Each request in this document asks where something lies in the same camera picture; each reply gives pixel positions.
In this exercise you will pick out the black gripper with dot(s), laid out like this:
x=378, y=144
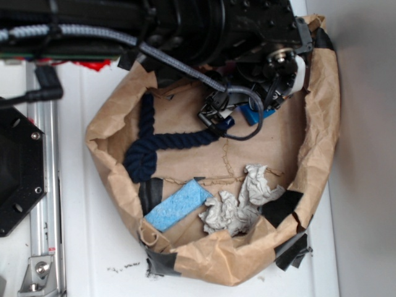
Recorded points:
x=278, y=77

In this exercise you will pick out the blue rectangular block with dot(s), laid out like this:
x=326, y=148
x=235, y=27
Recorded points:
x=252, y=117

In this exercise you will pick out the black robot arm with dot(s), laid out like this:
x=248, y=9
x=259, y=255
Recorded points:
x=256, y=48

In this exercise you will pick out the brown paper bag bin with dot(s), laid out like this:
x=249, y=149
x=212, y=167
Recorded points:
x=296, y=145

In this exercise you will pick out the crumpled white cloth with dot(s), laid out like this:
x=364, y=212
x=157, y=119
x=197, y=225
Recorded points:
x=238, y=214

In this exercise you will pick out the light blue sponge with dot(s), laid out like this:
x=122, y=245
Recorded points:
x=177, y=206

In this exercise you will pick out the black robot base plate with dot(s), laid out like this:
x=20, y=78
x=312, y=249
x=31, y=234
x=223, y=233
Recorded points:
x=22, y=168

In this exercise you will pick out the aluminium extrusion rail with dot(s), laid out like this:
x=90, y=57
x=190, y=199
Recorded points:
x=45, y=217

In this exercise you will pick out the metal corner bracket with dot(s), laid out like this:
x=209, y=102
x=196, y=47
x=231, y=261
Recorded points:
x=40, y=278

